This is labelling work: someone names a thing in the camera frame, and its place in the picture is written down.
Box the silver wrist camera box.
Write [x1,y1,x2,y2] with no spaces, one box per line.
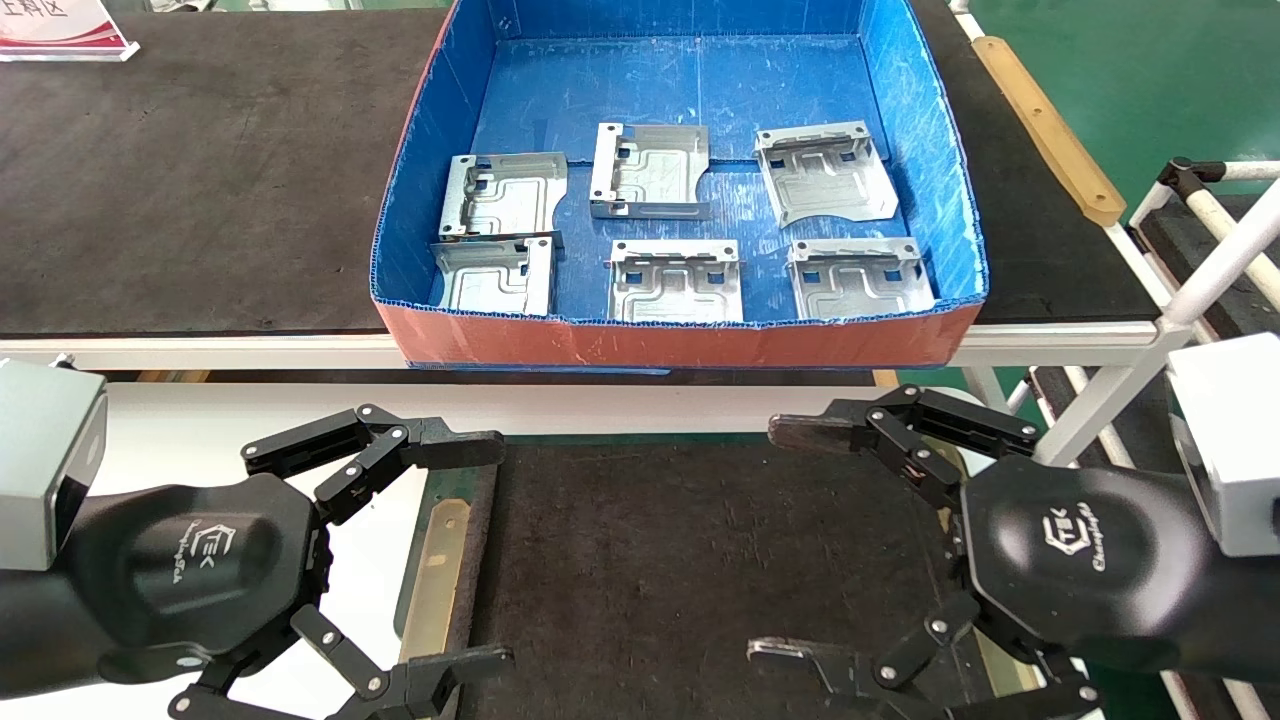
[1168,333,1280,557]
[0,358,108,571]

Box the stamped metal bracket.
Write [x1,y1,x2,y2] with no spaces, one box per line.
[787,237,937,321]
[753,121,900,229]
[589,122,712,220]
[607,239,745,324]
[438,152,569,241]
[430,236,557,319]

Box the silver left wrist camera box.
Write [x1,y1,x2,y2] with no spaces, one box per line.
[0,358,108,571]

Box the long tan edge strip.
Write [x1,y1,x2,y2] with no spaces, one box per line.
[972,36,1128,227]

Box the red white sign placard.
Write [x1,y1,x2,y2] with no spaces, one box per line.
[0,0,141,63]

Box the black pipe connector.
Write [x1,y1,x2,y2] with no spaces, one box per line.
[1158,157,1226,206]

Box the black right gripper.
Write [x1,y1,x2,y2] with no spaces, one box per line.
[748,385,1280,720]

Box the white pipe rack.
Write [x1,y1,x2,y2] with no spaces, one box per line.
[1030,160,1280,471]

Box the black cart surface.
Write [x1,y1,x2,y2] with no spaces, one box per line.
[1140,195,1280,336]

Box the large black table mat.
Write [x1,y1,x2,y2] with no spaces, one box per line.
[0,8,1161,336]

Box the blue corrugated plastic box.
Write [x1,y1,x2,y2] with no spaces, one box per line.
[370,0,991,373]

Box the small black work mat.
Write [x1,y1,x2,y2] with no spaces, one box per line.
[465,437,1001,720]

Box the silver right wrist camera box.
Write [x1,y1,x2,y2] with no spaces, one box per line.
[1168,333,1280,557]

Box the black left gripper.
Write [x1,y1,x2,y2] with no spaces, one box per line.
[0,403,516,720]

